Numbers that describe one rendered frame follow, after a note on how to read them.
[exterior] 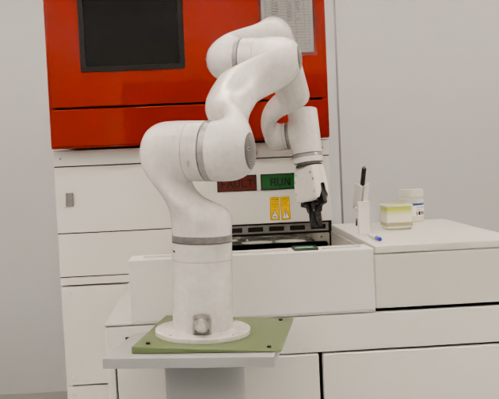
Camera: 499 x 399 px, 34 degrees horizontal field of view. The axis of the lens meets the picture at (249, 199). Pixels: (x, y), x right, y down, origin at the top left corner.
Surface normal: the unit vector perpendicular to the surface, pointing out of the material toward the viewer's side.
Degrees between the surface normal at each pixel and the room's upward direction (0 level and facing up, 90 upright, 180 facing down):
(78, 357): 90
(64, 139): 90
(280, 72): 111
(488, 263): 90
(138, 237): 90
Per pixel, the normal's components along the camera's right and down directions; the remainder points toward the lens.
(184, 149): -0.33, -0.02
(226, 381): 0.56, 0.02
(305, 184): -0.83, 0.05
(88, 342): 0.06, 0.05
